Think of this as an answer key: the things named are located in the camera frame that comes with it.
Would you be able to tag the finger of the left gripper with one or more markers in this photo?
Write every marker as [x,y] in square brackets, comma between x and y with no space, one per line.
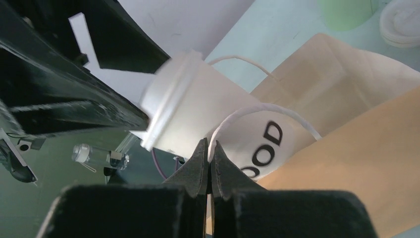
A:
[45,89]
[118,41]

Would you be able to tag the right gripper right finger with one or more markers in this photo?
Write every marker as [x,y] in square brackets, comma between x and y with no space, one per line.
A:
[244,209]

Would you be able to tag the white plastic lids stack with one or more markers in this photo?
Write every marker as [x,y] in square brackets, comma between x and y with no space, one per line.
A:
[399,23]

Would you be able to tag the single white paper cup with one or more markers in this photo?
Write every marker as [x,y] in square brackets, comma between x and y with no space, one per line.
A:
[190,100]

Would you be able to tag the green straw holder cup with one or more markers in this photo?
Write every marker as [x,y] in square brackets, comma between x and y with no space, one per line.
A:
[344,15]

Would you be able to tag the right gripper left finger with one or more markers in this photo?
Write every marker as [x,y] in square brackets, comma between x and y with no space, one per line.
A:
[174,209]

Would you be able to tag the brown paper bag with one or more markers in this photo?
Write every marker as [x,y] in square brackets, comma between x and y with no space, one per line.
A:
[334,117]

